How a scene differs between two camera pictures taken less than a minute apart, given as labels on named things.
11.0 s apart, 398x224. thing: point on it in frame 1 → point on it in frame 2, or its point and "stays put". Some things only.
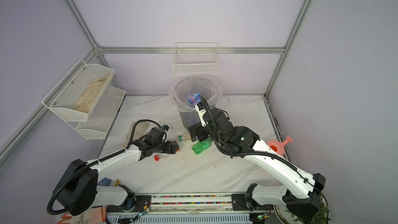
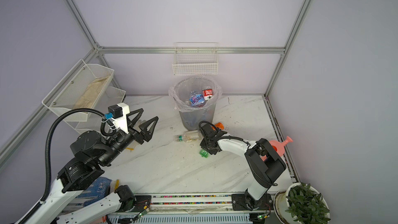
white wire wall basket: [195, 58] stays put
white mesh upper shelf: [76, 97] stays put
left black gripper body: [166, 148] → [122, 140]
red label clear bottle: [162, 155] → [207, 93]
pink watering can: [278, 146] stays put
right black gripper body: [200, 132] → [204, 144]
